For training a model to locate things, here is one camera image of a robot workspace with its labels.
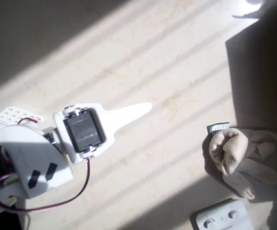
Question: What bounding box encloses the beige knitted glove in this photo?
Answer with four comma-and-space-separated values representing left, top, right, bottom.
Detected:
209, 128, 277, 200

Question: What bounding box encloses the small green white card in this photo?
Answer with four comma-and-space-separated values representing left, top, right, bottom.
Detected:
207, 122, 231, 139

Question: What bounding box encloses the white device with knobs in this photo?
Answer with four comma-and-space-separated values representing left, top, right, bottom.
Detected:
190, 198, 255, 230

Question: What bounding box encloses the red black white servo cable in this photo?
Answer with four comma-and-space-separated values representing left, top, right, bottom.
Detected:
0, 158, 91, 213
17, 117, 40, 127

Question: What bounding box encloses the white perforated base plate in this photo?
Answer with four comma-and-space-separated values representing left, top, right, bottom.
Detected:
0, 105, 45, 125

